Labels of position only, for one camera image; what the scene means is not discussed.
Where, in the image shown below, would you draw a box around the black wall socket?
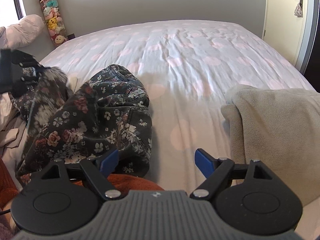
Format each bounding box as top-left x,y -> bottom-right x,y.
68,34 -> 75,40

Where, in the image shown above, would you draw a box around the dark floral denim pants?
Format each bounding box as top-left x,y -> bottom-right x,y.
9,64 -> 152,178

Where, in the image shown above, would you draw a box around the orange knitted garment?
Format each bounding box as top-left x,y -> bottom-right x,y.
0,158 -> 164,210

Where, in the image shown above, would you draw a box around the small floral pouch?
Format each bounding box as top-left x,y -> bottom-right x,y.
294,3 -> 303,18

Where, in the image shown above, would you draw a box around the cream white sweatshirt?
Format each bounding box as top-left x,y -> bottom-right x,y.
1,93 -> 26,177

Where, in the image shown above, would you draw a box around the cream room door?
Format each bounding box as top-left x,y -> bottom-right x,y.
263,0 -> 317,71

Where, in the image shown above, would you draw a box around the plush toy storage tube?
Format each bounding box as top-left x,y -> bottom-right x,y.
39,0 -> 68,47

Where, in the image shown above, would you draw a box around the pink polka dot bed sheet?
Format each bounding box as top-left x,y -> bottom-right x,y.
42,20 -> 312,191

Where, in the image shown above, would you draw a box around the pink rolled duvet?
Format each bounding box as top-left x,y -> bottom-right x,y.
1,15 -> 46,49

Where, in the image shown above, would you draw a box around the beige fleece blanket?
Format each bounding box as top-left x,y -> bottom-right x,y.
221,85 -> 319,205

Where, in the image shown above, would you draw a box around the dark framed window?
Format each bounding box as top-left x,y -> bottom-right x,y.
0,0 -> 26,27

